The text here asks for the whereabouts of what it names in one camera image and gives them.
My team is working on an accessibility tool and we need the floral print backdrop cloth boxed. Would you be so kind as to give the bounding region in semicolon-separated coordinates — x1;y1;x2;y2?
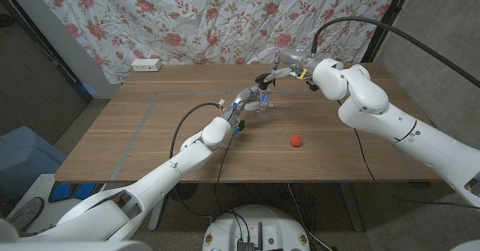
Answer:
28;0;402;85

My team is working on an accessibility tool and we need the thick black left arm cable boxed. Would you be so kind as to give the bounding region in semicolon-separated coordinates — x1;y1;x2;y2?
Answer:
169;101;226;220

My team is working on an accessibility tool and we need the blue plastic bin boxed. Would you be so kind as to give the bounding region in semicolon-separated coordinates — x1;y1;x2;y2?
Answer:
0;126;68;203

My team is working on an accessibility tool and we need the thin black left wrist cable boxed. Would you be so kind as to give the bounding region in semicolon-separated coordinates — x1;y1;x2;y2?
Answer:
214;129;241;217

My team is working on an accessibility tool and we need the white power strip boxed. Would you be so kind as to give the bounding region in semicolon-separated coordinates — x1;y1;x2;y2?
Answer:
130;58;163;73

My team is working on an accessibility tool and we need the blue and black foot pedal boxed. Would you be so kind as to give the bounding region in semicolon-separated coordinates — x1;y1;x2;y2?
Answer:
48;182;107;204

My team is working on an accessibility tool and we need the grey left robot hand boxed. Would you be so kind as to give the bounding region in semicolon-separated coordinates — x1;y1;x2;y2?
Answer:
220;85;273;132

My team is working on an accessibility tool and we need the clear plastic spray bottle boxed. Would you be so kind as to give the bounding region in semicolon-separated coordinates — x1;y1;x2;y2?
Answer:
254;85;274;112

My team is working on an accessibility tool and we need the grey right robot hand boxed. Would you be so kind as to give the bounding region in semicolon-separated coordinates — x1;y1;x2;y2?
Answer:
262;48;320;85

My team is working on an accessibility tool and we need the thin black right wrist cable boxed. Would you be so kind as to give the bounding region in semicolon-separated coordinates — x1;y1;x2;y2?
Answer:
337;100;480;211

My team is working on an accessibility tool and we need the black round disc under table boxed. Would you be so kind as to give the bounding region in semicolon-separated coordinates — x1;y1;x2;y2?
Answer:
168;183;199;202

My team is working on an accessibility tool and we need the white table leg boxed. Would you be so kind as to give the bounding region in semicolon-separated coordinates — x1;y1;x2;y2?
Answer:
148;200;167;232

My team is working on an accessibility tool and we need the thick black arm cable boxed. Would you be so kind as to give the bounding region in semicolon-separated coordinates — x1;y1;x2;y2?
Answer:
169;101;226;220
310;16;480;89

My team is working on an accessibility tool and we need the white robot torso base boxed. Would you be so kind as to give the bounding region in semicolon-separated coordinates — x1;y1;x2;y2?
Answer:
201;205;311;251

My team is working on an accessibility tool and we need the white floor cable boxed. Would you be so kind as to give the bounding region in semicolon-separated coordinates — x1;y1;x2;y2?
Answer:
286;183;333;251

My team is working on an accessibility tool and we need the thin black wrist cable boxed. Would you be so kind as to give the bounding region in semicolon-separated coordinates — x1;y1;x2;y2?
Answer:
214;129;241;217
337;100;480;211

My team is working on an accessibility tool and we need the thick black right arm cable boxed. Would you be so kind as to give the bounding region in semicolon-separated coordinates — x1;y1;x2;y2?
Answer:
310;16;480;89

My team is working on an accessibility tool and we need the white robot chest cover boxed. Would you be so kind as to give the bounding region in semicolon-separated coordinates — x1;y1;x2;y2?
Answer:
0;240;153;251

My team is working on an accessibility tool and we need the grey sneaker shoe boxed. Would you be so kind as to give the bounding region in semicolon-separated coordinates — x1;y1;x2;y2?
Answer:
7;196;45;232

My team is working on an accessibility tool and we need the white floor board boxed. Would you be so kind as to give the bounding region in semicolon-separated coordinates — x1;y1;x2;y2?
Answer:
7;173;127;233

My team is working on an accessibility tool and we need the grey table leg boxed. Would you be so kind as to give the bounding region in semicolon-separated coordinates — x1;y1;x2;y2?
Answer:
338;181;365;232

